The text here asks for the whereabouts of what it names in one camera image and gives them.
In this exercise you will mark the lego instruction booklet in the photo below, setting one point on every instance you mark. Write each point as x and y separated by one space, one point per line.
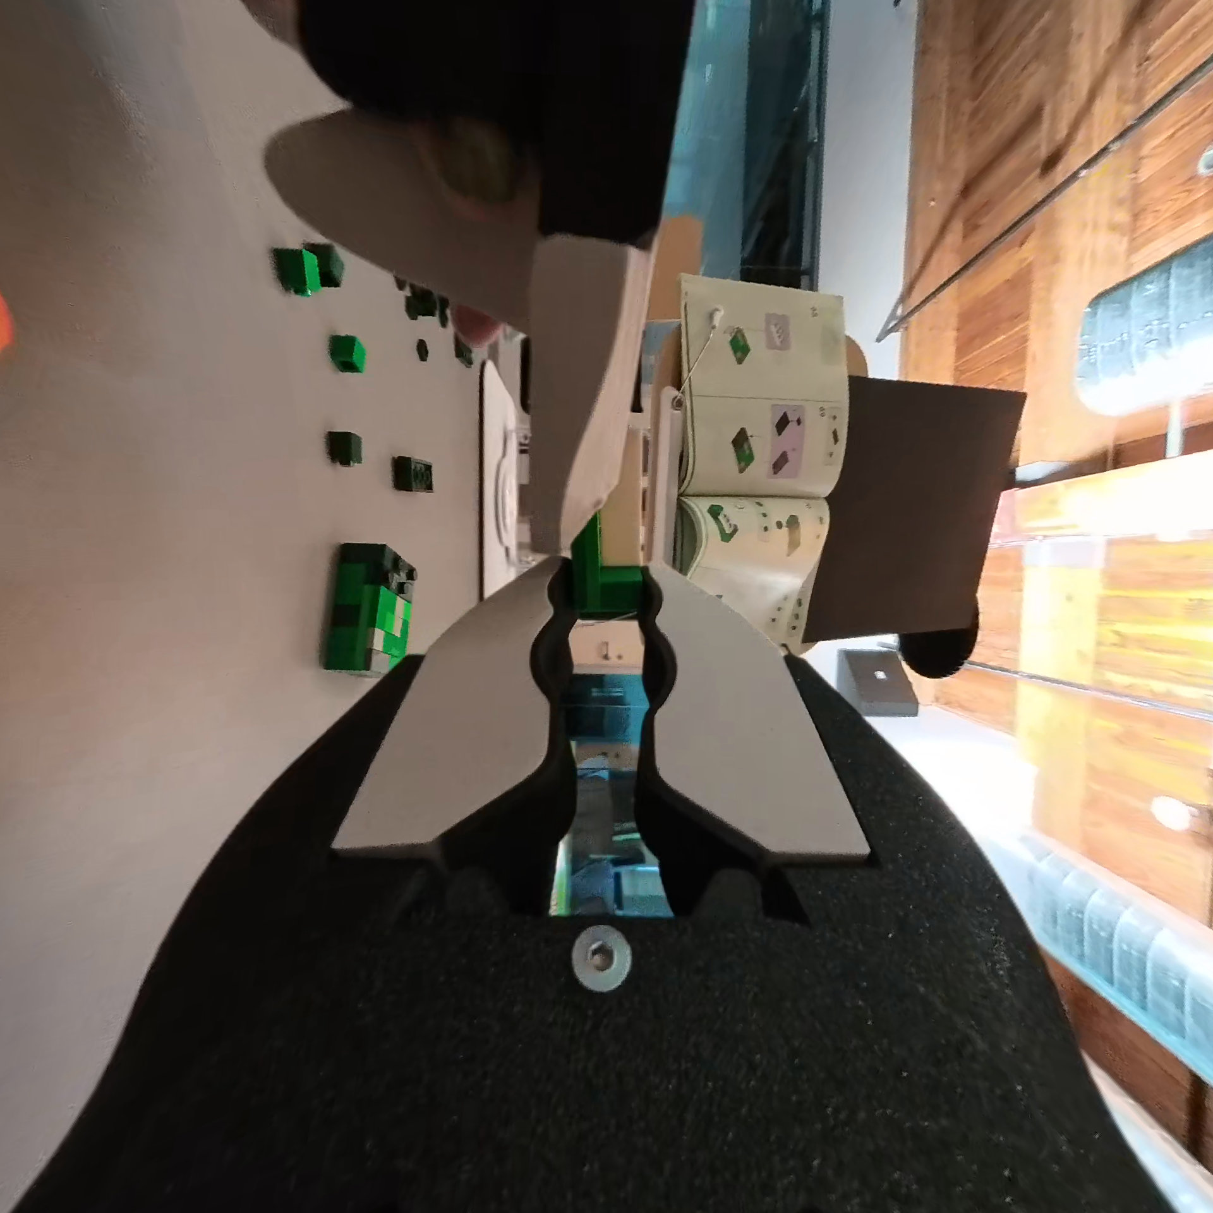
758 426

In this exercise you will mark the dark green lego brick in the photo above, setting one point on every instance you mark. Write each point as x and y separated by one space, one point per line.
414 473

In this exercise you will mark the white book stand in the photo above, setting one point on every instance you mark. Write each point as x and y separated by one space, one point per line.
497 455

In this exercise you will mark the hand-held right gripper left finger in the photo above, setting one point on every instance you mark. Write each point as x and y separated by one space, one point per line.
455 739

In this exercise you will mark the green pixelated lego block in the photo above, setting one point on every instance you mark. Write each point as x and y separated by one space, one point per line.
365 606

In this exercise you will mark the small green lego piece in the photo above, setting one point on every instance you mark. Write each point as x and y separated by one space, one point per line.
346 352

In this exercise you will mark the green white lego assembly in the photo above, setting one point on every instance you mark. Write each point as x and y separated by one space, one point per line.
602 577

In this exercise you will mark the small dark lego piece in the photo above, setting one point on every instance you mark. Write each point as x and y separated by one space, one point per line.
343 447

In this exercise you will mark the dark brown board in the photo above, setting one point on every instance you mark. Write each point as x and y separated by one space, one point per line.
910 511

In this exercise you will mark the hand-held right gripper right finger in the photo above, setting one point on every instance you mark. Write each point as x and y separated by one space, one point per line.
758 748

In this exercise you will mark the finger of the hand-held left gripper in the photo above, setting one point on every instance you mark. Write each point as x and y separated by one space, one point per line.
582 378

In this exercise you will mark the black floor box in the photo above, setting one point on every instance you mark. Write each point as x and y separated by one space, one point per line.
876 681

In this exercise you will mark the person's left hand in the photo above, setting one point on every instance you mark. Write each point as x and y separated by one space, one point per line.
478 326

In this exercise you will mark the pile of dark green lego pieces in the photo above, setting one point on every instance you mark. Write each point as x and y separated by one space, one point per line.
426 303

